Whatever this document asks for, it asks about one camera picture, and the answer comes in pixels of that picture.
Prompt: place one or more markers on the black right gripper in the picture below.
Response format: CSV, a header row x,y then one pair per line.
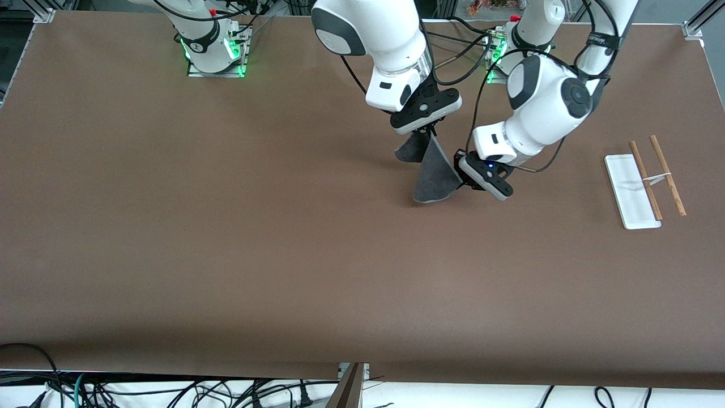
x,y
429,93

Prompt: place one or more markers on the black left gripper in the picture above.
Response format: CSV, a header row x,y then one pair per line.
x,y
461,170

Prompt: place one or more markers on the red and grey towel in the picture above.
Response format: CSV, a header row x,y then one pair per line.
x,y
435,175

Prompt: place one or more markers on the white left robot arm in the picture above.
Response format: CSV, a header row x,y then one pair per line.
x,y
544,102

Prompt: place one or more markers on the orange background object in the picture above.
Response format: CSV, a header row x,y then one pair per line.
x,y
490,5

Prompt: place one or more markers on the white rectangular tray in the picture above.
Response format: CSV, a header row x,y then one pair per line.
x,y
628,187

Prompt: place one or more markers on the brown table cover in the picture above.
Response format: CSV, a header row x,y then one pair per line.
x,y
226,255

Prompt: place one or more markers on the aluminium frame post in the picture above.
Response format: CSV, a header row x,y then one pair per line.
x,y
446,8

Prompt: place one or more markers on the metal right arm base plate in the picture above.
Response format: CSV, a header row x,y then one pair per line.
x,y
215,72

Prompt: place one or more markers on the grey table support post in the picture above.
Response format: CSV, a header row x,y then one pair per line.
x,y
348,391

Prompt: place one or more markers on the aluminium frame corner bracket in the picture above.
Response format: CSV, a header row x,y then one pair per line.
x,y
699,22
45,12

